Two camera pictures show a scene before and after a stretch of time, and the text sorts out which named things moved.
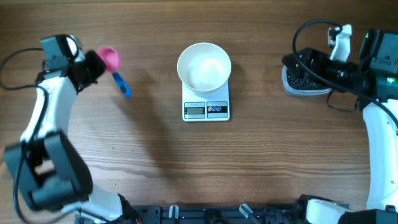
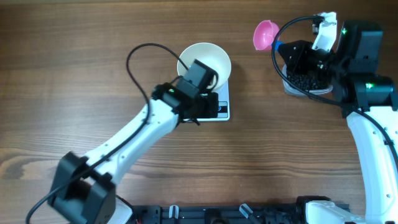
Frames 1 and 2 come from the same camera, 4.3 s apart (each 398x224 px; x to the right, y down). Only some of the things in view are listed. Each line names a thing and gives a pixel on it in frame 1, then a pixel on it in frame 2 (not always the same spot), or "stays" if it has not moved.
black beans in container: x=304 y=83 stays
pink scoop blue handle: x=112 y=62 → x=264 y=34
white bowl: x=204 y=68 stays
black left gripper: x=94 y=58 → x=212 y=110
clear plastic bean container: x=305 y=86 stays
